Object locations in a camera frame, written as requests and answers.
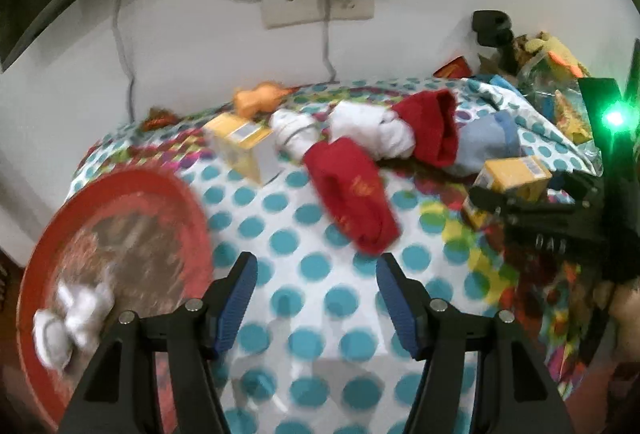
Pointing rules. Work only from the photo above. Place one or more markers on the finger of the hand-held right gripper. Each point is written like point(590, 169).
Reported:
point(580, 184)
point(540, 219)

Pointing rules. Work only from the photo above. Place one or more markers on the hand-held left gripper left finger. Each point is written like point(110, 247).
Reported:
point(235, 299)

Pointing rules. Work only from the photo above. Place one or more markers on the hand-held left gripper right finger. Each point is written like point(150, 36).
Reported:
point(397, 299)

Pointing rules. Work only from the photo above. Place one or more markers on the yellow medicine box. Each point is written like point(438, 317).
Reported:
point(515, 176)
point(242, 147)

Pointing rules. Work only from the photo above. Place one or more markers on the light blue sock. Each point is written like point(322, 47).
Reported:
point(487, 144)

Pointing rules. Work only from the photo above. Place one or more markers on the red sock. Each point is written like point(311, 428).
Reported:
point(355, 199)
point(435, 129)

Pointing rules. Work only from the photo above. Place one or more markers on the red round basin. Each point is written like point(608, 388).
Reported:
point(140, 204)

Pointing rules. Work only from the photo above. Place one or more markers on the white sock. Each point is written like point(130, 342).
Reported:
point(75, 314)
point(295, 134)
point(380, 129)

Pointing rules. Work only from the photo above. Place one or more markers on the person's right forearm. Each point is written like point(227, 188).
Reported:
point(625, 314)

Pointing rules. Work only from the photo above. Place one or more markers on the polka-dot tablecloth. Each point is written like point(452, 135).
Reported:
point(310, 234)

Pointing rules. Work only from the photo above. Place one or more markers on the bag of colourful toys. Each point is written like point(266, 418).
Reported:
point(555, 79)

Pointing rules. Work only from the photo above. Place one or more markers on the red packet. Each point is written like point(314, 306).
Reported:
point(452, 67)

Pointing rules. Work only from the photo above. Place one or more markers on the small orange candy wrapper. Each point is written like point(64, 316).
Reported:
point(157, 118)

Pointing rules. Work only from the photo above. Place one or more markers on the orange toy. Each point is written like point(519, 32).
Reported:
point(257, 98)

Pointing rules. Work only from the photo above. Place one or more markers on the white wall outlet plate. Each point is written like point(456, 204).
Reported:
point(300, 7)

